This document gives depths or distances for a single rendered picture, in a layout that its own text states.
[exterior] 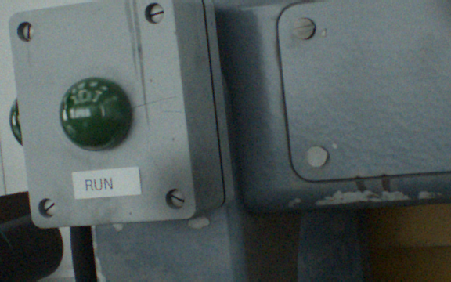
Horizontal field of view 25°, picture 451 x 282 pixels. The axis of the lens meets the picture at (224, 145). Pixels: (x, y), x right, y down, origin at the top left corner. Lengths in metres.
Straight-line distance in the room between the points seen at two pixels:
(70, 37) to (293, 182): 0.11
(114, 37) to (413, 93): 0.12
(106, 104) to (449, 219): 0.33
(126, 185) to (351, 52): 0.11
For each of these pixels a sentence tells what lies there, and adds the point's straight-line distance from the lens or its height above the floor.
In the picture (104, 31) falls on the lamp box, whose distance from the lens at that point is 0.40.
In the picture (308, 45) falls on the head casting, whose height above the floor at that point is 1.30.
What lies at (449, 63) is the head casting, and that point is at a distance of 0.41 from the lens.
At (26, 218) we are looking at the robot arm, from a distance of 0.77.
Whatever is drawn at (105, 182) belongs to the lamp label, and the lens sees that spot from 0.40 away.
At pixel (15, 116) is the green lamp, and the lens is 0.43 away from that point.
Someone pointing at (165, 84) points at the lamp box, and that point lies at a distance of 0.39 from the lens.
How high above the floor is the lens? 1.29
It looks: 3 degrees down
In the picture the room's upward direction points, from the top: 6 degrees counter-clockwise
